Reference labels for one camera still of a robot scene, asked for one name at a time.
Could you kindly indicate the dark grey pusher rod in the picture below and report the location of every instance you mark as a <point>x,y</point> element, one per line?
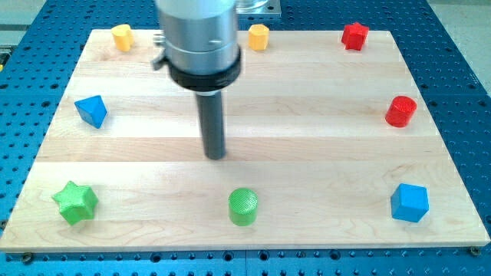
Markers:
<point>211,123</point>

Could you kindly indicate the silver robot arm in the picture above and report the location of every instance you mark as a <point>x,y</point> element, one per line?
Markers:
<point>200,48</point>

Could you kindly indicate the blue cube block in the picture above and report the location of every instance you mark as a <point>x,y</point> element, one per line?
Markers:
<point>409,203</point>

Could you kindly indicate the yellow hexagon block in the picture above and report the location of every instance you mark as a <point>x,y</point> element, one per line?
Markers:
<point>258,37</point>

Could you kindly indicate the green cylinder block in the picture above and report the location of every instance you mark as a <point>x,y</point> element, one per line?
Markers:
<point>243,206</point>

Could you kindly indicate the yellow heart block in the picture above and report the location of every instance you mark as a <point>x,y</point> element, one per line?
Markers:
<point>123,37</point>

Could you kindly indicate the blue triangle block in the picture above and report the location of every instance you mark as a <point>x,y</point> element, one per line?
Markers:
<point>92,110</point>

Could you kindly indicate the wooden board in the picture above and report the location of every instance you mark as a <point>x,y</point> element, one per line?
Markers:
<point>305,130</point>

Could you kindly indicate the red star block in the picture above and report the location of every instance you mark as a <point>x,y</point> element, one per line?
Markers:
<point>354,36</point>

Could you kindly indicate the green star block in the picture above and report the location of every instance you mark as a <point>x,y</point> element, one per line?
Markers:
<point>76,203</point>

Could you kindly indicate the red cylinder block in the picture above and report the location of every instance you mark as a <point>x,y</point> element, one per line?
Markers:
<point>400,111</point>

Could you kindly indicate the left board clamp screw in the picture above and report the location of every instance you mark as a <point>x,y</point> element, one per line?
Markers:
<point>27,258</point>

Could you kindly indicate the board clamp screw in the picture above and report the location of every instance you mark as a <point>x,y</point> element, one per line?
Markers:
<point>475,251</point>
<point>27,258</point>

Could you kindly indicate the right board clamp screw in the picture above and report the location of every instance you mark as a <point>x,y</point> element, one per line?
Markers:
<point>475,251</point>

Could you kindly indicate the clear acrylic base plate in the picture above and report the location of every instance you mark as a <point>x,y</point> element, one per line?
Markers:
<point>253,9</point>

